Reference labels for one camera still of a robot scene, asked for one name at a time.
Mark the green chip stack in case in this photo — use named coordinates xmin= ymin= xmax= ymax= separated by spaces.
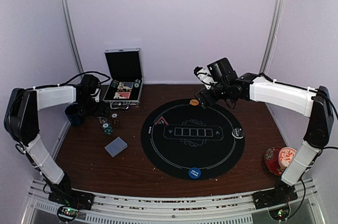
xmin=134 ymin=79 xmax=141 ymax=88

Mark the round black poker mat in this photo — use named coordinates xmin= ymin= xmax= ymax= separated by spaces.
xmin=140 ymin=99 xmax=245 ymax=180

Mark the left metal frame post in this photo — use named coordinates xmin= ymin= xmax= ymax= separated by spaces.
xmin=60 ymin=0 xmax=84 ymax=73

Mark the red triangular all-in marker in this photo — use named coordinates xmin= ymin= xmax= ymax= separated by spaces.
xmin=155 ymin=116 xmax=168 ymax=125

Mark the right metal frame post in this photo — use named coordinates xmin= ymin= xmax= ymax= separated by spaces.
xmin=259 ymin=0 xmax=285 ymax=73

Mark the front aluminium rail base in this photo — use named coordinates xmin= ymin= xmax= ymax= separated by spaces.
xmin=21 ymin=178 xmax=320 ymax=224

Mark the dark blue mug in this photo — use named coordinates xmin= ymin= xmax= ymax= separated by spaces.
xmin=64 ymin=104 xmax=85 ymax=126

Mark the black white dealer button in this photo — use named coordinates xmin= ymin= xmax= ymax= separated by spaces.
xmin=232 ymin=127 xmax=245 ymax=139

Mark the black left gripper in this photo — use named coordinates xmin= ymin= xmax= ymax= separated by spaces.
xmin=78 ymin=96 xmax=110 ymax=117

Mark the grey playing card deck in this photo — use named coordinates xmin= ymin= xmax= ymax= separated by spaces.
xmin=105 ymin=137 xmax=128 ymax=157

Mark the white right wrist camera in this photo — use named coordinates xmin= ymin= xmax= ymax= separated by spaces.
xmin=194 ymin=67 xmax=214 ymax=88

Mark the mixed chip stack in case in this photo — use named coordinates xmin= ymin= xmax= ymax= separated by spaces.
xmin=110 ymin=80 xmax=119 ymax=88

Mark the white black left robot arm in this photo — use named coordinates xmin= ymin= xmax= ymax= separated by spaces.
xmin=4 ymin=71 xmax=109 ymax=205

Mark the blue small blind button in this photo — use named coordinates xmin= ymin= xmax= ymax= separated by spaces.
xmin=188 ymin=167 xmax=201 ymax=179

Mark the red card deck in case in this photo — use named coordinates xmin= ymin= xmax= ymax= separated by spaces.
xmin=114 ymin=91 xmax=131 ymax=99

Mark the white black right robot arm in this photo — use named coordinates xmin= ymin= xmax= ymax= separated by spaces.
xmin=194 ymin=58 xmax=337 ymax=204

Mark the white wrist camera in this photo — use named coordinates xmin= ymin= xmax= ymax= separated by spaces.
xmin=91 ymin=88 xmax=101 ymax=102
xmin=194 ymin=67 xmax=214 ymax=88

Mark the metal frame post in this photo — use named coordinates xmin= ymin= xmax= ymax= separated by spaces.
xmin=60 ymin=0 xmax=84 ymax=73
xmin=259 ymin=0 xmax=285 ymax=73

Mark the blue white 10 chip stack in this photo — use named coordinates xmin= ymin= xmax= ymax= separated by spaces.
xmin=98 ymin=117 xmax=108 ymax=125

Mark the orange big blind button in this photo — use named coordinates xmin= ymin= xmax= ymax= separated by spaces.
xmin=190 ymin=99 xmax=199 ymax=106

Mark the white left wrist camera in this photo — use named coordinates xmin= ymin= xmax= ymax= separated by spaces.
xmin=91 ymin=88 xmax=101 ymax=102

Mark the red floral plate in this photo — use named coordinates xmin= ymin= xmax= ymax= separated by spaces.
xmin=264 ymin=146 xmax=285 ymax=176

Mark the blue card deck in case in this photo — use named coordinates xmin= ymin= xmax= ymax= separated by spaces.
xmin=118 ymin=82 xmax=134 ymax=90

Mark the aluminium poker case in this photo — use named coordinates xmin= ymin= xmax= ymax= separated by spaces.
xmin=103 ymin=48 xmax=143 ymax=110

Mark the green blue 50 chip stack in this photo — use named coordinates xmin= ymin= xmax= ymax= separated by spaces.
xmin=102 ymin=123 xmax=113 ymax=135

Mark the brown 100 chip stack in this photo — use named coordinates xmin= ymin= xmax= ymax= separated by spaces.
xmin=110 ymin=113 xmax=119 ymax=124

